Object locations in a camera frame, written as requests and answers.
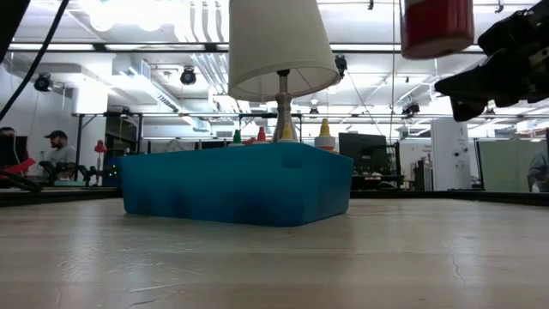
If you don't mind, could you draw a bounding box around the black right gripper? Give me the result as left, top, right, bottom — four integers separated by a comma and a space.
434, 2, 549, 122

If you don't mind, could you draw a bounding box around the dark red food coloring bottle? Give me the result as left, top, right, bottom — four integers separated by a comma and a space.
401, 0, 475, 60

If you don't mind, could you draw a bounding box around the yellow food coloring bottle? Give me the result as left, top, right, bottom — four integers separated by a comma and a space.
314, 118, 337, 154

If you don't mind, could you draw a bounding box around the red-orange food coloring bottle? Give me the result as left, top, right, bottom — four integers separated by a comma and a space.
252, 126, 271, 145

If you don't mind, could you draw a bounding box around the green partition panel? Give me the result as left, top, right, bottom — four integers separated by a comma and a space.
475, 137, 549, 192

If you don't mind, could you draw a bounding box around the person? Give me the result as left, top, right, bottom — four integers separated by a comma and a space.
0, 125, 21, 142
40, 130, 78, 179
527, 149, 549, 193

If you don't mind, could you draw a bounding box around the black desk monitor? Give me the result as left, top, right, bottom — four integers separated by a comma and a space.
337, 131, 389, 158

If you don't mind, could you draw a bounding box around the silver lamp with white shade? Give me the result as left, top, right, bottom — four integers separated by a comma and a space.
226, 0, 342, 143

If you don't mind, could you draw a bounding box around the teal plastic bin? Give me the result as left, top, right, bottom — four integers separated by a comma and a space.
119, 142, 355, 228

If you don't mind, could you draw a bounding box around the black bent bar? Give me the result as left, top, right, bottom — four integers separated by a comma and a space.
0, 171, 44, 193

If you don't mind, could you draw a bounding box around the black aluminium table frame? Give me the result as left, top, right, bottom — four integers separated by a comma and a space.
0, 188, 549, 208

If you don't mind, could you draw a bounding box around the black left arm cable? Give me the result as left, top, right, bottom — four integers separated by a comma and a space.
0, 0, 72, 122

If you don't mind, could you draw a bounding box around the black wall monitor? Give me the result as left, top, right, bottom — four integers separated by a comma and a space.
0, 136, 29, 167

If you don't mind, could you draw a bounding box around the red clamp handle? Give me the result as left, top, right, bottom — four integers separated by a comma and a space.
0, 157, 36, 178

